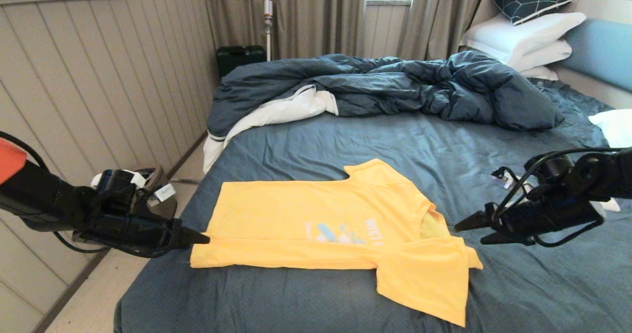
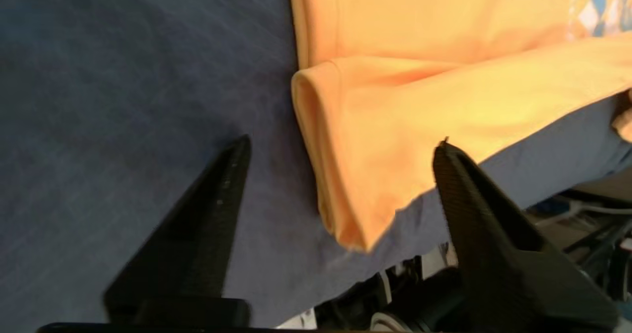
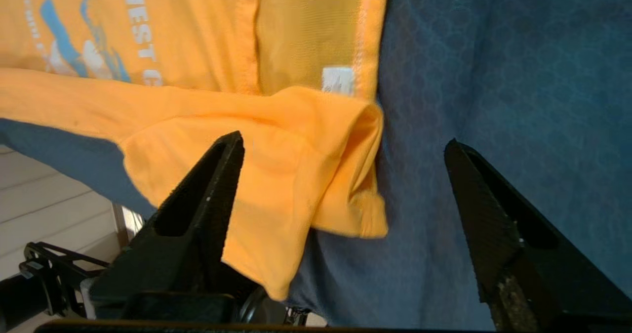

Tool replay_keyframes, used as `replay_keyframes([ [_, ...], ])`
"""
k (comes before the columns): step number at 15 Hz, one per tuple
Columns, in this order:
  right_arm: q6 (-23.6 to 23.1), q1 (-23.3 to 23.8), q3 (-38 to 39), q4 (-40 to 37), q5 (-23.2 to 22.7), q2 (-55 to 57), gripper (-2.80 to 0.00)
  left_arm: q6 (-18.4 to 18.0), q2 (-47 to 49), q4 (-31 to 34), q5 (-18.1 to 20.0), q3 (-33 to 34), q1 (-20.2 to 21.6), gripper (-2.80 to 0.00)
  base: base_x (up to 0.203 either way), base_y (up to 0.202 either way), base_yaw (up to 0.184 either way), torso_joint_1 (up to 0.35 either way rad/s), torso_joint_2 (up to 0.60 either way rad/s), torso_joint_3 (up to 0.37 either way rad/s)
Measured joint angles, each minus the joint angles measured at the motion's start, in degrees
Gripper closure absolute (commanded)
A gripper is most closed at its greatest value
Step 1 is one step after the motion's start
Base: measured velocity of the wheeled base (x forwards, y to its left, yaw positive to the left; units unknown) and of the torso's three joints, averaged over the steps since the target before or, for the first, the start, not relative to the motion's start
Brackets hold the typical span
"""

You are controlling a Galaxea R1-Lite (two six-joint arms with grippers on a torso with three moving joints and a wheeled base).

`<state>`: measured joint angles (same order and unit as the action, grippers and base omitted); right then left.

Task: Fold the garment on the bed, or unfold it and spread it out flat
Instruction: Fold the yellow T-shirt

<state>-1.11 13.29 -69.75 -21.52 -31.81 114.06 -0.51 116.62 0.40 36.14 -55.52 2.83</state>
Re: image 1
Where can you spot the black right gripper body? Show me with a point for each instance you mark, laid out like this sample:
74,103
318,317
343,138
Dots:
553,217

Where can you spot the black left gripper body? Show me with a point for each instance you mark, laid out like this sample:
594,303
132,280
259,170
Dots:
138,234

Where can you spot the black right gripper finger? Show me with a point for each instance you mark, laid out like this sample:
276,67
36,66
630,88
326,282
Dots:
508,240
481,222

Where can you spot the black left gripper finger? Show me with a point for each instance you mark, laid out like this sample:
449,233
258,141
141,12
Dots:
193,233
192,241

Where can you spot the yellow printed t-shirt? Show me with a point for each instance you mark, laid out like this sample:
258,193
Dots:
296,209

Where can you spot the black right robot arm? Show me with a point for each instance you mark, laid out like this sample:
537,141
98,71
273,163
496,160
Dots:
607,175

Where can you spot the brown trash bin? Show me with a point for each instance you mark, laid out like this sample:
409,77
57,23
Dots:
170,209

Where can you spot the white flat oblong object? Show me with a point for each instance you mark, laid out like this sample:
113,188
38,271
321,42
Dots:
610,205

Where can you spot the dark blue bed sheet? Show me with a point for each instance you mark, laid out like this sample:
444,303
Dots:
444,150

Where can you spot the dark blue duvet white lining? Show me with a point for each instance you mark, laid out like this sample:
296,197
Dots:
395,88

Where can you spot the blue padded headboard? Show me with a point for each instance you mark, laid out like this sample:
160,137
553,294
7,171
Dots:
605,54

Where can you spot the dark green hard case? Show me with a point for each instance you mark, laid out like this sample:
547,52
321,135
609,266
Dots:
239,59

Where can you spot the large white pillow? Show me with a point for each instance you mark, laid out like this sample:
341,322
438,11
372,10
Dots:
516,35

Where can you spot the beige curtain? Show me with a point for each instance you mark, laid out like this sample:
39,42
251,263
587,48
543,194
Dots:
316,17
439,17

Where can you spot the dark geometric patterned cushion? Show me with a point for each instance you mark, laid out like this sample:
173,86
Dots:
523,1

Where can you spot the white stick vacuum cleaner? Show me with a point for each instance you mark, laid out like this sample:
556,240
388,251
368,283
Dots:
268,8

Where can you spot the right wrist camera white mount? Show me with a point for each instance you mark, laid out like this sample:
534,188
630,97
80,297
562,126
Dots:
501,181

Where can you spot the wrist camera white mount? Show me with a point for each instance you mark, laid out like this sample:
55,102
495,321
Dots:
164,192
501,181

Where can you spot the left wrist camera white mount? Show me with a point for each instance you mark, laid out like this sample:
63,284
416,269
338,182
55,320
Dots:
164,192

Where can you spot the beige headboard frame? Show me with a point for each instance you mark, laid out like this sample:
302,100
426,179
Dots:
600,91

